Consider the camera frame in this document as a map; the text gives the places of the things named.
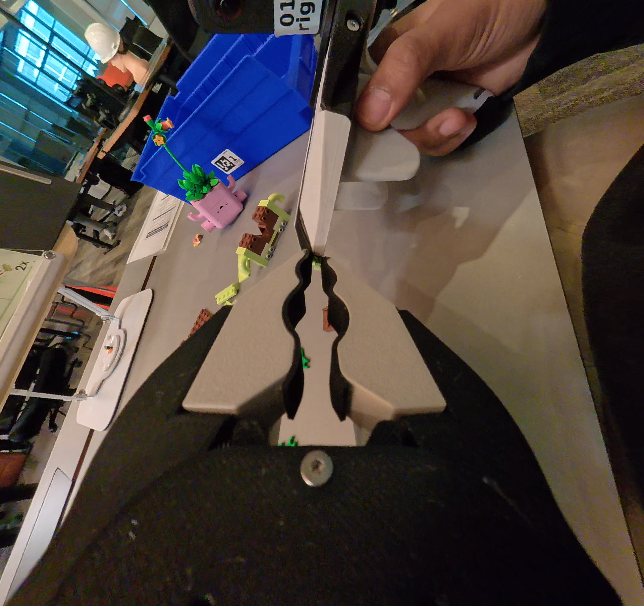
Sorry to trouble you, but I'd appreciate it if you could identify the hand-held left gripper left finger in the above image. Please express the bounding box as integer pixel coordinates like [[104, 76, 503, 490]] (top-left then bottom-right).
[[182, 250, 309, 421]]

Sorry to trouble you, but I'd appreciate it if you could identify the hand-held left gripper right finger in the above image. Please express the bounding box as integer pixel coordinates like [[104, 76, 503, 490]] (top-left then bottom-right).
[[321, 256, 447, 431]]

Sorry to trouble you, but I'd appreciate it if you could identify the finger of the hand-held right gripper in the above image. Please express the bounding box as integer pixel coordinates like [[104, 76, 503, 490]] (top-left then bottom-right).
[[296, 109, 352, 258]]

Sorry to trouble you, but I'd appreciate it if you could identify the person's right forearm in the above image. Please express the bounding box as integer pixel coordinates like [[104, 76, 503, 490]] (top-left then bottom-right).
[[503, 0, 644, 98]]

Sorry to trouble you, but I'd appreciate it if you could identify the person's right hand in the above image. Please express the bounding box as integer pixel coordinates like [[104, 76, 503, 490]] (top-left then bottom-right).
[[354, 0, 549, 157]]

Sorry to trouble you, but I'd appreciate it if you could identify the plain blue plastic bin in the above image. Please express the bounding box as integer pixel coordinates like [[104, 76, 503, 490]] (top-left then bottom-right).
[[173, 32, 319, 113]]

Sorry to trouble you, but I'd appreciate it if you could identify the brown and lime brick model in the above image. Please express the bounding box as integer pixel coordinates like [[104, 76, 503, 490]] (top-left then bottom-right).
[[235, 193, 291, 285]]

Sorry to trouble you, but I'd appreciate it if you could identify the pink brick flowerpot figure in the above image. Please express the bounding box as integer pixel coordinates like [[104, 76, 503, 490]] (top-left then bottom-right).
[[143, 115, 248, 232]]

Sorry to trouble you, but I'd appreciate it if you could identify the blue plastic bin with label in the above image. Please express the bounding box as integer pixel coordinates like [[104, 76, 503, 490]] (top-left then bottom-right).
[[131, 57, 314, 199]]

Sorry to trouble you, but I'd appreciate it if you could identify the white stand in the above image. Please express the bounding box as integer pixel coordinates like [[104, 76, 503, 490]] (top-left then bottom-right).
[[10, 286, 154, 433]]

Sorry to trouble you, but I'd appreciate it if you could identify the mannequin bust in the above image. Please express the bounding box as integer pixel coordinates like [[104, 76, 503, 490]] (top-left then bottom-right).
[[106, 45, 152, 88]]

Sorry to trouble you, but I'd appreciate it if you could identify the white hard hat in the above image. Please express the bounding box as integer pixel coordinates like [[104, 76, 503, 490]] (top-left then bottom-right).
[[85, 23, 121, 63]]

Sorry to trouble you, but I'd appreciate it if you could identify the white paper sheet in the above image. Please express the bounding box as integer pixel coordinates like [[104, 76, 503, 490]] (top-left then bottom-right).
[[127, 191, 184, 264]]

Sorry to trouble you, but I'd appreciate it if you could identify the background wooden desk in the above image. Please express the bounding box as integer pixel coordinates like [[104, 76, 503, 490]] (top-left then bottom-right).
[[75, 42, 174, 184]]

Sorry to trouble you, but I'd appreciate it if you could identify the building instruction board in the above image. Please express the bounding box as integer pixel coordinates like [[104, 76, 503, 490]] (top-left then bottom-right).
[[0, 249, 68, 408]]

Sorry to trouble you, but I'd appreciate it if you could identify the dark flat panel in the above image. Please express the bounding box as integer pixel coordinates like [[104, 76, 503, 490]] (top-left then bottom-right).
[[0, 163, 82, 252]]

